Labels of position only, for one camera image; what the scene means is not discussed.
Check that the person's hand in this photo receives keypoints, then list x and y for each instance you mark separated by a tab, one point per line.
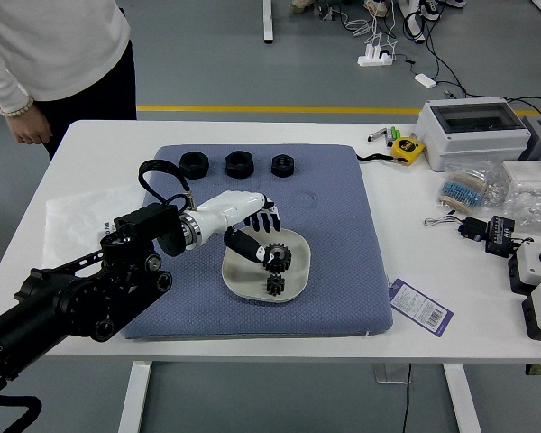
29	128

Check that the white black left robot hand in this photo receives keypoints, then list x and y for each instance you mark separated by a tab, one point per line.
230	209

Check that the large black gear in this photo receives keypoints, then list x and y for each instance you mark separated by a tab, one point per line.
281	261

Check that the small black gear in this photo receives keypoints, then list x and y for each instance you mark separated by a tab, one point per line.
276	287

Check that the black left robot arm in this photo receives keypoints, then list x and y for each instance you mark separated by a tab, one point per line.
94	293

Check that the large black hex nut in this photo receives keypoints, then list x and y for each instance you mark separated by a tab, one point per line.
240	164
194	166

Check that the small black hex nut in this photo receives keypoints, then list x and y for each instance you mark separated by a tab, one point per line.
283	165

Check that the white flat box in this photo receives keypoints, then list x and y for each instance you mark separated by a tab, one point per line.
527	173

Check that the blue push-button box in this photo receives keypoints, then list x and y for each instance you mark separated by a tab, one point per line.
534	270

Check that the white square dish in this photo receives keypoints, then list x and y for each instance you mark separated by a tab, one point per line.
297	266

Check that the person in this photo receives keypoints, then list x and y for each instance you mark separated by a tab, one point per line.
58	45

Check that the white printed plastic bag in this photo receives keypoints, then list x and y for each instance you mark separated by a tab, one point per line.
81	216

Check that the blue-grey cushion mat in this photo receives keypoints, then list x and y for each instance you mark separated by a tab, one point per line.
342	225

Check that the silver metal tool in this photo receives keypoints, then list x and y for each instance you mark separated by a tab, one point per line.
378	135

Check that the green cylindrical battery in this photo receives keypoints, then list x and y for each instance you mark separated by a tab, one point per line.
398	132
392	133

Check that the yellow tape measure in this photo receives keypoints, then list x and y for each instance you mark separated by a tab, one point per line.
408	150

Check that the white power strip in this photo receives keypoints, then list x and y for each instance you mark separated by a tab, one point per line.
374	58

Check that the white table leg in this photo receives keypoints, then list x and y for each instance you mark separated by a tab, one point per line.
134	397
462	399

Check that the purple label tag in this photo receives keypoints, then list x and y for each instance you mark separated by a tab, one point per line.
421	306

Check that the beige background shoe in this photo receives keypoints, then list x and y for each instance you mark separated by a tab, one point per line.
303	4

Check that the white power adapter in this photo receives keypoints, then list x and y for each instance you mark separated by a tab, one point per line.
425	80

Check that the bag of blue resistors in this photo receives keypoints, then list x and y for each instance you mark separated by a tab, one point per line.
464	189

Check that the white background shoe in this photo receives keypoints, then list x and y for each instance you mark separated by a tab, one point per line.
376	6

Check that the black module with green lights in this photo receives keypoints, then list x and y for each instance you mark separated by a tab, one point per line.
500	236

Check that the black and white sneaker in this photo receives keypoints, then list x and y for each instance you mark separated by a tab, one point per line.
453	2
430	9

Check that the clear bag of small parts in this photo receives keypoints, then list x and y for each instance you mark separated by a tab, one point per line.
534	207

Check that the grey metal bracket under table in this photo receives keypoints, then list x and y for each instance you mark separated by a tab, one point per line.
387	374

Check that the grey enclosure with clear lid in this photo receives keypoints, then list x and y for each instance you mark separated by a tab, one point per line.
469	144

